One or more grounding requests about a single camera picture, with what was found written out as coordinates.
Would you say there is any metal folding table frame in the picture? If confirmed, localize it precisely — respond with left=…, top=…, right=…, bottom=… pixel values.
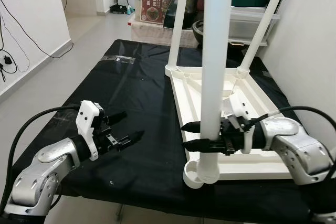
left=114, top=203, right=127, bottom=222

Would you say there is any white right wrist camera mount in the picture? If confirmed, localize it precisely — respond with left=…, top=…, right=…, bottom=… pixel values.
left=226, top=100, right=254, bottom=154

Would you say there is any clear plastic storage container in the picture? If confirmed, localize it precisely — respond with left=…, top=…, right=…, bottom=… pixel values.
left=226, top=6, right=282, bottom=44

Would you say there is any white plastic table leg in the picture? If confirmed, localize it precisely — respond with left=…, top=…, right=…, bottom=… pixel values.
left=166, top=0, right=193, bottom=76
left=238, top=0, right=290, bottom=73
left=195, top=0, right=234, bottom=184

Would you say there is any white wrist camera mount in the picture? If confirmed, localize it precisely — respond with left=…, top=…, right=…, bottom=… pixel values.
left=76, top=101, right=103, bottom=161
left=226, top=100, right=254, bottom=154

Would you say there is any black power adapter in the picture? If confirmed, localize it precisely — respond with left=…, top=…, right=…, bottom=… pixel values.
left=2, top=55, right=14, bottom=68

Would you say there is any white plastic children table top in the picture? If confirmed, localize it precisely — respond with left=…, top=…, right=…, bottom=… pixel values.
left=165, top=64, right=296, bottom=188

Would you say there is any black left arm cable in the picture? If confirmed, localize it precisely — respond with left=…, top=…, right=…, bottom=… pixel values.
left=0, top=105, right=82, bottom=209

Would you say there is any black bag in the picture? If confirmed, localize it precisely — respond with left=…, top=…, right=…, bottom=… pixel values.
left=163, top=0, right=205, bottom=30

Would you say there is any clear tape strip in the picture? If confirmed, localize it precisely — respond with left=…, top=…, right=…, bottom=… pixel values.
left=102, top=55, right=135, bottom=63

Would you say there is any beige cloth covered bench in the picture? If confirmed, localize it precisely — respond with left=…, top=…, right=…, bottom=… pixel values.
left=128, top=16, right=198, bottom=47

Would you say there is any black tablecloth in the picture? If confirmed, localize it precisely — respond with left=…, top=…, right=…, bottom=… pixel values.
left=0, top=39, right=336, bottom=224

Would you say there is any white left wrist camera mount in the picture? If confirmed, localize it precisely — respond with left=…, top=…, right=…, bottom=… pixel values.
left=76, top=101, right=103, bottom=161

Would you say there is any black wok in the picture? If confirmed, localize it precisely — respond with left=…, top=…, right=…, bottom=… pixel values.
left=191, top=19, right=247, bottom=49

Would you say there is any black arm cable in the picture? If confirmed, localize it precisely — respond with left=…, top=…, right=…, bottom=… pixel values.
left=0, top=105, right=82, bottom=209
left=251, top=105, right=336, bottom=131

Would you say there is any black wall cable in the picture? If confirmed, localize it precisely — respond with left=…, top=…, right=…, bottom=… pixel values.
left=0, top=0, right=75, bottom=83

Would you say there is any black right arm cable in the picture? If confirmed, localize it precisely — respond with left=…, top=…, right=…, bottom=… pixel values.
left=251, top=105, right=336, bottom=131

